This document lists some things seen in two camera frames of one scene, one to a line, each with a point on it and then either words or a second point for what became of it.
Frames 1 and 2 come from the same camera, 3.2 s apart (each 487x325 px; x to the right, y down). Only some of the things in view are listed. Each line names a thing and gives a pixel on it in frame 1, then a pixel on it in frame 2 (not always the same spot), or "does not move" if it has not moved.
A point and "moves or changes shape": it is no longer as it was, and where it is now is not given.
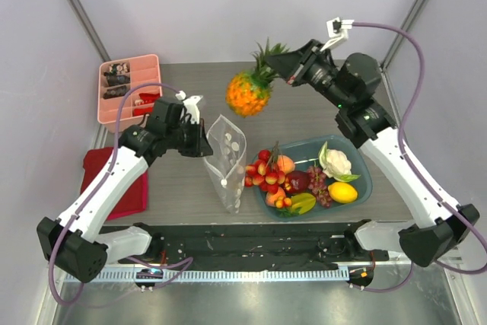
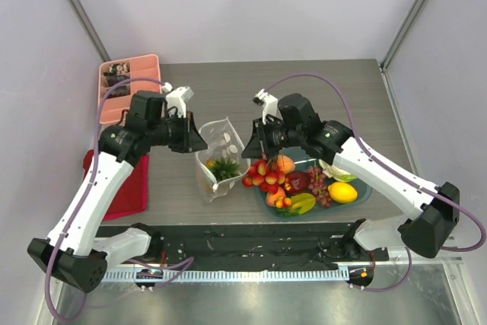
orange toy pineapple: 247,92 -> 223,168
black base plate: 253,245 does not move
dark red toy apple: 297,182 does not move
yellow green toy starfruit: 305,201 does not move
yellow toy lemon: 342,192 does not move
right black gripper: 301,65 -> 259,138
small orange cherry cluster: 282,202 does not move
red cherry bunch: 264,172 does not move
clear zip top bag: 227,162 moves or changes shape
